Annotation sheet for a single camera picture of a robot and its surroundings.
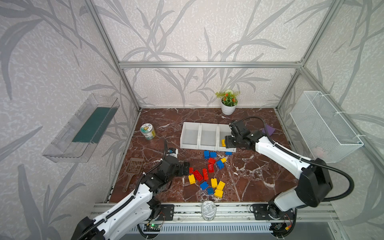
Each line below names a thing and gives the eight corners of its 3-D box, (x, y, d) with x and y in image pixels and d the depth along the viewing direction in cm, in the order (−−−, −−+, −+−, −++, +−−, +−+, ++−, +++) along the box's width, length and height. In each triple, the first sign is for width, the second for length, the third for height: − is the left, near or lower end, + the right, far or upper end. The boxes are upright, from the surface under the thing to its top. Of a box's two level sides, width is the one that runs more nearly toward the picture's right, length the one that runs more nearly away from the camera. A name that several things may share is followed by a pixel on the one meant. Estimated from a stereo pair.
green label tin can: (142, 139, 104) (138, 132, 97) (145, 130, 109) (141, 123, 102) (154, 139, 104) (150, 132, 97) (156, 130, 109) (153, 123, 102)
